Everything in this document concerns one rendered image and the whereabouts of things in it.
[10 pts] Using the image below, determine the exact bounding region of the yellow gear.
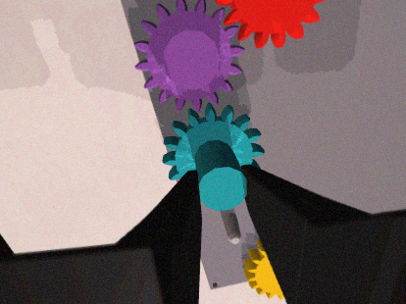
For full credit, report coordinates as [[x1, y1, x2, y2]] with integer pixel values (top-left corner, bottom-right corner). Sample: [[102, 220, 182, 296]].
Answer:
[[244, 240, 284, 300]]

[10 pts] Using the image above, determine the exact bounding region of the purple gear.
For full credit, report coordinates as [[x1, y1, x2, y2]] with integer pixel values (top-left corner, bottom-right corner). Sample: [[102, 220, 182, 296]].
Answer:
[[134, 0, 245, 112]]

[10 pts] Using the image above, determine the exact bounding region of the teal gear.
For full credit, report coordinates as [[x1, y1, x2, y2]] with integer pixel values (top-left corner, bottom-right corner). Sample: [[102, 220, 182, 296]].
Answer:
[[162, 103, 265, 211]]

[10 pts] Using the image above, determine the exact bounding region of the red gear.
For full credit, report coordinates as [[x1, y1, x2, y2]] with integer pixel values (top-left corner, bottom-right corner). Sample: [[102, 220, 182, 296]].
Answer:
[[216, 0, 324, 48]]

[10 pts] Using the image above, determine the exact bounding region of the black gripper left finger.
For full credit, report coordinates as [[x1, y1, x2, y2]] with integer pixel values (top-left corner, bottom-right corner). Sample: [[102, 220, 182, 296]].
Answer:
[[0, 170, 202, 304]]

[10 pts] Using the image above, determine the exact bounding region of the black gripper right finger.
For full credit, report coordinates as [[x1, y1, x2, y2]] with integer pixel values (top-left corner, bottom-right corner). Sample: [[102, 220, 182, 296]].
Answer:
[[241, 165, 406, 304]]

